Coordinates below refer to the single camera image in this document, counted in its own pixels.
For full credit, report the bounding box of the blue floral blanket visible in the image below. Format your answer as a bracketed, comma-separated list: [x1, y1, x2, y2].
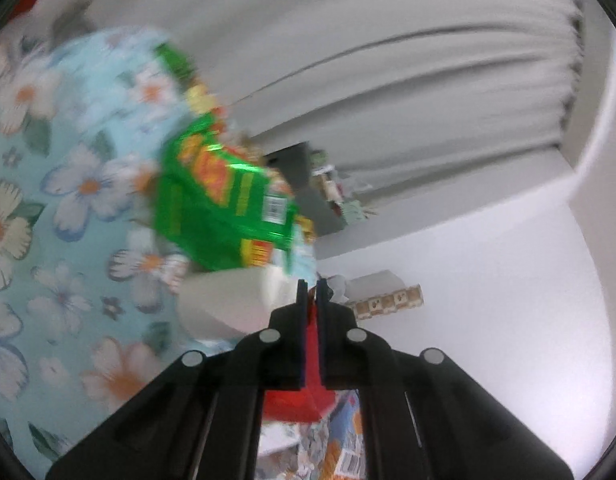
[0, 27, 319, 476]

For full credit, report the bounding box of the red packet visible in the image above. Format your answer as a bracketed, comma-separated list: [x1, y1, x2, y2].
[262, 305, 339, 423]

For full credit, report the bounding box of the patterned paper roll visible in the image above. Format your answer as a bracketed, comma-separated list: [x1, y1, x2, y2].
[350, 284, 425, 317]

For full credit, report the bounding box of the grey curtain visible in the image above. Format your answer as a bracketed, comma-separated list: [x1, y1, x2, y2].
[82, 0, 586, 201]

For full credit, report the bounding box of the grey cabinet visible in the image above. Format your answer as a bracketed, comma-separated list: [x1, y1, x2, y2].
[260, 142, 353, 238]

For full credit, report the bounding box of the green plastic basket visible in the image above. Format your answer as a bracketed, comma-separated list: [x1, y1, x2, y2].
[340, 200, 376, 223]

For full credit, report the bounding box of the crumpled white bag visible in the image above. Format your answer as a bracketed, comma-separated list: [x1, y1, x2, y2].
[328, 274, 351, 303]

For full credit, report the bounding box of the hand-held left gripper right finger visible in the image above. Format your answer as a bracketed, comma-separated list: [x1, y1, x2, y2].
[315, 277, 574, 480]

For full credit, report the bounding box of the small green packet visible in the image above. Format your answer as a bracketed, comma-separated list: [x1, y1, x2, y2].
[154, 42, 196, 83]

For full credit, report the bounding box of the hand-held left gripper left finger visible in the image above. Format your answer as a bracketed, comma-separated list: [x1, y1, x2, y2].
[45, 279, 309, 480]

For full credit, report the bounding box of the pile of small toiletries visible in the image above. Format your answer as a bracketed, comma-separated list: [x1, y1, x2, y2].
[310, 152, 349, 202]

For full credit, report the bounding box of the orange snack packet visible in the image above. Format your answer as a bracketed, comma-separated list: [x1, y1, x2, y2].
[298, 395, 366, 480]

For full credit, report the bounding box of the green snack bag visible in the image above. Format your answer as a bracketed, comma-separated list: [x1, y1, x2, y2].
[152, 112, 301, 273]

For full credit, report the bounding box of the white paper cup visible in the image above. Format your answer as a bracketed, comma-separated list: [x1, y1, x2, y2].
[177, 265, 295, 343]

